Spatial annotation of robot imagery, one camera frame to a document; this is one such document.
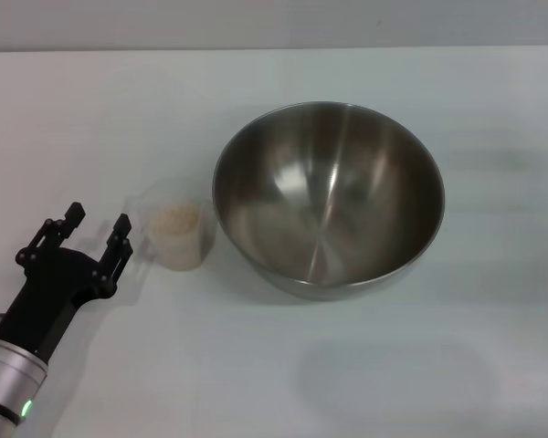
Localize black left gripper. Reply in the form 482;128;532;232
0;201;133;364

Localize stainless steel mixing bowl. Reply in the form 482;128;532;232
212;100;447;301

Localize rice grains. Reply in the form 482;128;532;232
148;203;200;270

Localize transparent plastic measuring cup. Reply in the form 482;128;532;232
125;182;218;273

